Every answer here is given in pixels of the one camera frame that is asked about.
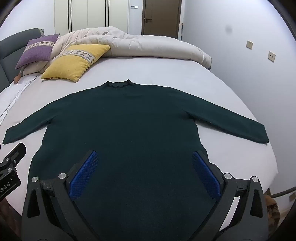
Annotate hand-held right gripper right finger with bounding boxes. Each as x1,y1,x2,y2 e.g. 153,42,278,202
188,150,270,241

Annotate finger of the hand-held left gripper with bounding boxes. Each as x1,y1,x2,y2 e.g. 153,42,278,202
0,142,27,177

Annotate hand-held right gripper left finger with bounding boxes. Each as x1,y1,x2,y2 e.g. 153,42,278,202
21,149,102,241

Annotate dark green sweater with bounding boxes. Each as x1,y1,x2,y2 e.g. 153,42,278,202
2,79,269,241

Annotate white pillow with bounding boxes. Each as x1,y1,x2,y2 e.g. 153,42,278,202
0,74,40,126

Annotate brown cloth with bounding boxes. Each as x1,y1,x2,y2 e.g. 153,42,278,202
264,195,281,225

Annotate beige pillow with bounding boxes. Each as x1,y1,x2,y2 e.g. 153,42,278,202
21,59,50,76

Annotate purple pillow with patterned band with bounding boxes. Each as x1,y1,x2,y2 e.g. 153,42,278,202
15,34,60,69

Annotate yellow pillow with patterned band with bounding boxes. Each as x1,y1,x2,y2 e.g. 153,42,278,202
41,44,111,82

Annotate grey upholstered headboard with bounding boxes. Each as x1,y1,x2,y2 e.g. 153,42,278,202
0,28,44,92

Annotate beige duvet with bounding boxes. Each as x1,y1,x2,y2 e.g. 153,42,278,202
50,26,212,70

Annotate white wardrobe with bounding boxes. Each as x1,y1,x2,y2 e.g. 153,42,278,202
54,0,130,35

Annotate brown door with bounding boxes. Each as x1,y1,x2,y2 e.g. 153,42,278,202
142,0,182,40

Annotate grey cable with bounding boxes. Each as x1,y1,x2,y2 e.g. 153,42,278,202
270,185,296,199

